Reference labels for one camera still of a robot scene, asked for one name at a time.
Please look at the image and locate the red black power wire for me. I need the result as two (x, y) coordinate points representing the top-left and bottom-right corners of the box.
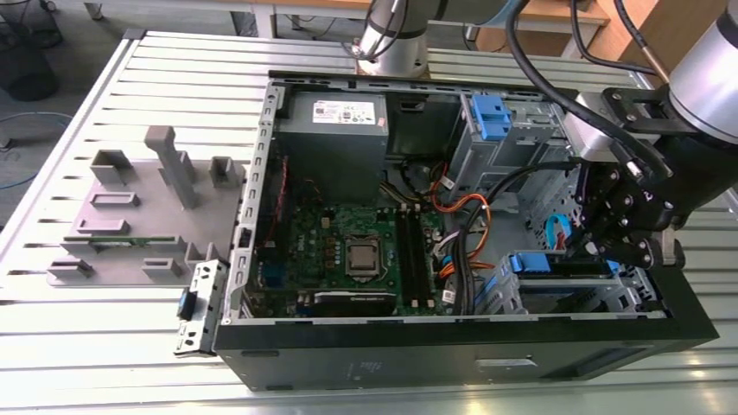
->
(554, 218), (581, 252)

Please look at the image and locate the metal expansion slot bracket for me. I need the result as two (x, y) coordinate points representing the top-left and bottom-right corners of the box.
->
(172, 259), (226, 358)

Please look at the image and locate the black mesh bin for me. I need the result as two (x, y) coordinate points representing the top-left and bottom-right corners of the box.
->
(0, 0), (64, 103)

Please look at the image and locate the thick black case cable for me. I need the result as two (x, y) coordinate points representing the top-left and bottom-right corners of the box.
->
(453, 159), (581, 315)

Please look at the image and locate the blue plastic bay latch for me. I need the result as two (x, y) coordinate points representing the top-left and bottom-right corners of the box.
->
(470, 93), (514, 142)

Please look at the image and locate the wooden cabinet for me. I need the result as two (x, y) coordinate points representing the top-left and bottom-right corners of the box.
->
(585, 0), (738, 87)

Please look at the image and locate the hard disk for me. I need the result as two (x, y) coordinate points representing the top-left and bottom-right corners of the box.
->
(483, 252), (622, 315)

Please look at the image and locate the white desk frame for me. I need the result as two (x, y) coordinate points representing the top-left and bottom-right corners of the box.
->
(83, 0), (370, 42)

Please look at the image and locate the wooden desk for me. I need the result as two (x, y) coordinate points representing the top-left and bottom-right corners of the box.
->
(478, 0), (611, 60)

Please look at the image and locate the grey parts rack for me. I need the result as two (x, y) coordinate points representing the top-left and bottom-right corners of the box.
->
(46, 124), (250, 289)

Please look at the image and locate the blue floor cable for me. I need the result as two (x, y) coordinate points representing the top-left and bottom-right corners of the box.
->
(0, 111), (68, 191)

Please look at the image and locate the grey power supply unit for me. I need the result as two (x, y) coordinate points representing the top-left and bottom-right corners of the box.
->
(276, 91), (388, 204)

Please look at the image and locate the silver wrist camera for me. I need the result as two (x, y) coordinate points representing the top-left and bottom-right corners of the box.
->
(567, 93), (622, 163)

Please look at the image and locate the metal disk bay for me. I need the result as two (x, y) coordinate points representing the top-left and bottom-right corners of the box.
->
(489, 248), (657, 315)

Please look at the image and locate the black PC case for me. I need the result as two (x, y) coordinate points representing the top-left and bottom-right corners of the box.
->
(210, 68), (721, 393)

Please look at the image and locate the metal drive cage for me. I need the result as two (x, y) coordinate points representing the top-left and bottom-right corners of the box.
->
(449, 90), (578, 208)

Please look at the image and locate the black cable brown end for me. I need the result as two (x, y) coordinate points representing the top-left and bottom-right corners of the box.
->
(613, 0), (674, 83)

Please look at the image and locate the black RAM slot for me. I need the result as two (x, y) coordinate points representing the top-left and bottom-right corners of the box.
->
(395, 206), (418, 306)
(410, 205), (433, 303)

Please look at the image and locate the black graphics card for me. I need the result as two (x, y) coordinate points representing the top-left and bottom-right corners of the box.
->
(314, 290), (399, 316)

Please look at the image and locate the orange wire bundle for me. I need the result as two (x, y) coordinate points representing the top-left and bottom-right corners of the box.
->
(431, 194), (497, 282)

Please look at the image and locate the green RAM stick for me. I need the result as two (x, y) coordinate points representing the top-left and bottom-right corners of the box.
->
(63, 234), (176, 244)

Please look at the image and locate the blue black bracket latch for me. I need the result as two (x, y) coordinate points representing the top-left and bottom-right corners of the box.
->
(175, 289), (199, 322)

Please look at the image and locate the green motherboard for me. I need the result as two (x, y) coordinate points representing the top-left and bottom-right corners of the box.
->
(252, 202), (457, 316)

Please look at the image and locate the blue wire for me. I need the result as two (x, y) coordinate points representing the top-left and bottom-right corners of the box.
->
(545, 211), (578, 252)

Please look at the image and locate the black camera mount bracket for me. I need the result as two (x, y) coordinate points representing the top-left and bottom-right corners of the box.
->
(598, 86), (693, 136)

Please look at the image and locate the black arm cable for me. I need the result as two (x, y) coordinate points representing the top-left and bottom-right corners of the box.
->
(573, 0), (662, 75)
(505, 0), (674, 178)

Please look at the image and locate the silver CPU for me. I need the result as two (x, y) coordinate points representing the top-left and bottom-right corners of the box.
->
(343, 241), (386, 273)

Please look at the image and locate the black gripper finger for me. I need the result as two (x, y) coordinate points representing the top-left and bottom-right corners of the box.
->
(602, 218), (665, 267)
(575, 166), (633, 260)

